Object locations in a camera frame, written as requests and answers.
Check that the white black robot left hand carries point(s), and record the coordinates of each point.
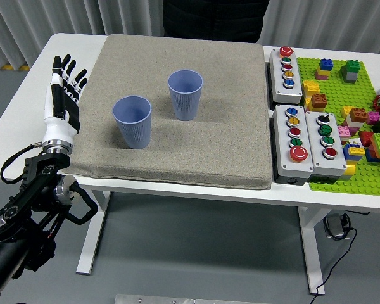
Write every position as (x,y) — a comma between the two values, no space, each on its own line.
(55,128)

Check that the blue ribbed plastic cup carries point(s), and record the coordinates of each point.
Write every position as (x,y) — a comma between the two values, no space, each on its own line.
(133,133)
(187,101)

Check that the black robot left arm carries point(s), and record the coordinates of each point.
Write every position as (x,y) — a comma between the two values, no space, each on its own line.
(35,180)

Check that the grey-brown fabric mat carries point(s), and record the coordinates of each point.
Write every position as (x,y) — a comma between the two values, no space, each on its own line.
(209,142)

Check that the white table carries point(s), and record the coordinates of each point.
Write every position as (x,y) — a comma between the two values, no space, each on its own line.
(209,196)

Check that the person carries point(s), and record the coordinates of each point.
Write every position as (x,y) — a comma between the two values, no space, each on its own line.
(215,19)

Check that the grey five-button box small buttons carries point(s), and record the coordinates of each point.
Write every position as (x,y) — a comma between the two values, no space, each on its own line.
(280,92)

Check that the grey box with emergency button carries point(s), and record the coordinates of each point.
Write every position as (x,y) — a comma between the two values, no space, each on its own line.
(283,164)

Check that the orange brown toy brick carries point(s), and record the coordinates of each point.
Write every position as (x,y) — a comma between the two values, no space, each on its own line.
(319,101)

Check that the blue yellow pink brick stack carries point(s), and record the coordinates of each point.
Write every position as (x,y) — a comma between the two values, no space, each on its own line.
(324,68)

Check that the green toy brick baseplate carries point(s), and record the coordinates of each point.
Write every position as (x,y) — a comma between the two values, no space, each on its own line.
(335,95)

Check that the yellow toy brick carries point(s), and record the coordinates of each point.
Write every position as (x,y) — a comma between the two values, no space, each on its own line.
(345,111)

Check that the yellow grey brick stack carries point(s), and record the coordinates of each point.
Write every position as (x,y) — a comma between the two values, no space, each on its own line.
(348,171)

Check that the grey power adapter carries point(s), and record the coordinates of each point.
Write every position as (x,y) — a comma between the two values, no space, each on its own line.
(335,226)

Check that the green grey brick stack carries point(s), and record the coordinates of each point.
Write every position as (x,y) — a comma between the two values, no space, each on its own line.
(351,71)

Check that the brown white brick stack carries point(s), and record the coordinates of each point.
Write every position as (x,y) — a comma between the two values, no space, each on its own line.
(358,115)

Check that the red toy brick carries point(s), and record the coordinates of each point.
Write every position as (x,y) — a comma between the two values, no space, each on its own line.
(365,138)

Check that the magenta toy brick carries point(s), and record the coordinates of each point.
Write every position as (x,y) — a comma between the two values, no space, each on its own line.
(373,117)

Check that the grey box with selector switch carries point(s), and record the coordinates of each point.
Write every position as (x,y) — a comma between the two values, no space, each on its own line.
(323,166)

